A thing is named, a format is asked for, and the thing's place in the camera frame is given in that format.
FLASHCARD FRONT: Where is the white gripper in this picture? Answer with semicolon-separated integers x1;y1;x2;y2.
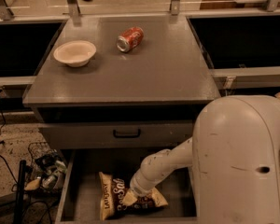
122;170;156;206

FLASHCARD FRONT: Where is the brown sea salt chip bag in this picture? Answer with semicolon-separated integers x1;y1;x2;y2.
99;172;168;220

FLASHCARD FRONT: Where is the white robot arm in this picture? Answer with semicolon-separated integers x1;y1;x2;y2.
123;95;280;224

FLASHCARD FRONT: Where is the open grey middle drawer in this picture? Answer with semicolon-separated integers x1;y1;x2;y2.
55;147;197;224

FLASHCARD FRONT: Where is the grey top drawer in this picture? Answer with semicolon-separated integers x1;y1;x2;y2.
40;120;193;149

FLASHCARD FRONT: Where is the grey drawer cabinet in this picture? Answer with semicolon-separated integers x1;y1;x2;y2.
22;14;223;224

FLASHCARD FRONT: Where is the white paper bowl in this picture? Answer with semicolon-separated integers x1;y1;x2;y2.
53;40;96;67

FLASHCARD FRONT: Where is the red soda can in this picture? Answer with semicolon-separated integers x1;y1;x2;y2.
117;27;144;52

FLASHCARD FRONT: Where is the black drawer handle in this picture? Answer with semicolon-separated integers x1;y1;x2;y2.
113;129;141;138

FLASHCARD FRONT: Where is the wire basket with items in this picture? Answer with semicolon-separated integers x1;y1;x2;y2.
24;142;67;194

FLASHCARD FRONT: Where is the black stand post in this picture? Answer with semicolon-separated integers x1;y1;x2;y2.
13;160;26;224

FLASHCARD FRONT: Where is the black floor cable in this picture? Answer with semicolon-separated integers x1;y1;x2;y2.
0;109;20;185

